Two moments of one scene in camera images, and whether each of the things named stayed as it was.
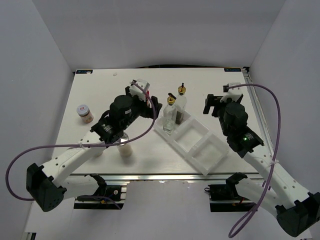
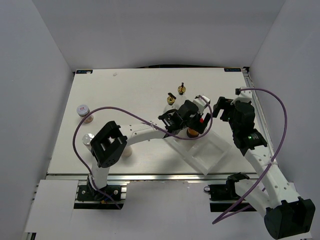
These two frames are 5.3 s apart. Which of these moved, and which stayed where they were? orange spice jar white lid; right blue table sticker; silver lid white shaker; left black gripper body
Moved: left black gripper body
Stayed: right blue table sticker; silver lid white shaker; orange spice jar white lid
